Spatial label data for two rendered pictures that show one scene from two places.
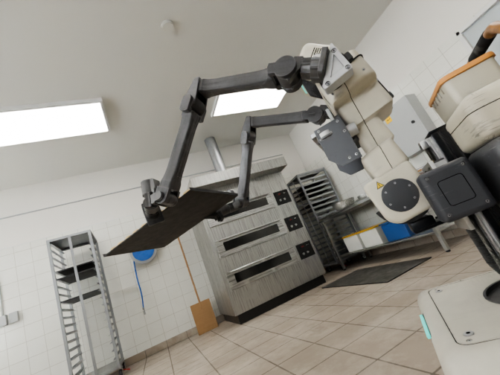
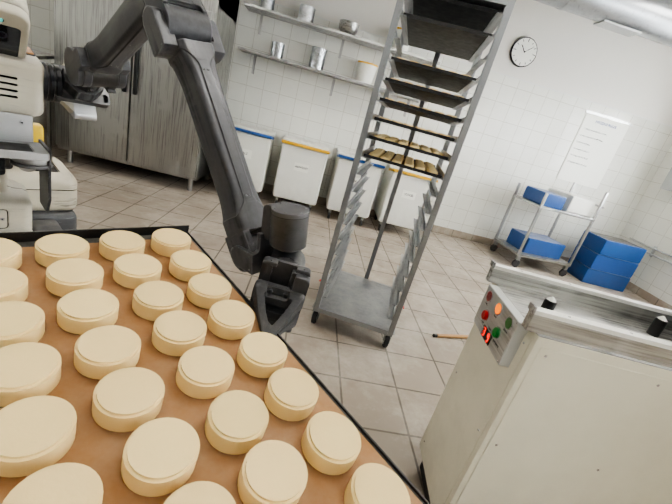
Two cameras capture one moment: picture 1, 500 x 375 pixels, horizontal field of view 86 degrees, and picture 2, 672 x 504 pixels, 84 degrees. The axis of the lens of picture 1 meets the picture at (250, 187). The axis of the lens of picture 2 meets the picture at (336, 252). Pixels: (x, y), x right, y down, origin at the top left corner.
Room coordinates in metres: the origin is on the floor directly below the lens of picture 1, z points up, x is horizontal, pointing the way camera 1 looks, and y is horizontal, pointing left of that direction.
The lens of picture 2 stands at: (1.47, 0.60, 1.22)
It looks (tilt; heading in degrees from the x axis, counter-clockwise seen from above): 20 degrees down; 197
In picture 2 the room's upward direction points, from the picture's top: 16 degrees clockwise
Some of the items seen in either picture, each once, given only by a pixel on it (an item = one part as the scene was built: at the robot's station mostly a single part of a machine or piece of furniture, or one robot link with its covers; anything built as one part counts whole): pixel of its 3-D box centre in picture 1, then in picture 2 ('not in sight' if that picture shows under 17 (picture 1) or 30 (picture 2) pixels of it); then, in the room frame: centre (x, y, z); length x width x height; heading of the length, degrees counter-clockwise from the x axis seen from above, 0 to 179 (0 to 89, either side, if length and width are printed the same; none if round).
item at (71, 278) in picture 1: (81, 276); not in sight; (3.49, 2.51, 1.32); 0.60 x 0.40 x 0.01; 28
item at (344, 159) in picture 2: not in sight; (351, 187); (-2.91, -0.76, 0.39); 0.64 x 0.54 x 0.77; 24
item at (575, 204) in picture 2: not in sight; (568, 201); (-3.95, 1.71, 0.90); 0.44 x 0.36 x 0.20; 33
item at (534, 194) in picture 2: not in sight; (543, 197); (-3.74, 1.40, 0.88); 0.40 x 0.30 x 0.16; 28
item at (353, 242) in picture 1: (361, 239); not in sight; (4.56, -1.37, 0.36); 0.46 x 0.38 x 0.26; 113
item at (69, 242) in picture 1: (87, 306); not in sight; (3.50, 2.51, 0.93); 0.64 x 0.51 x 1.78; 28
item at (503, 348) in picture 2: not in sight; (498, 322); (0.35, 0.80, 0.77); 0.24 x 0.04 x 0.14; 19
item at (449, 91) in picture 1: (466, 94); not in sight; (0.84, -0.77, 0.87); 0.23 x 0.15 x 0.11; 158
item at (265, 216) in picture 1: (252, 238); not in sight; (4.32, 0.26, 1.01); 1.56 x 1.20 x 2.01; 115
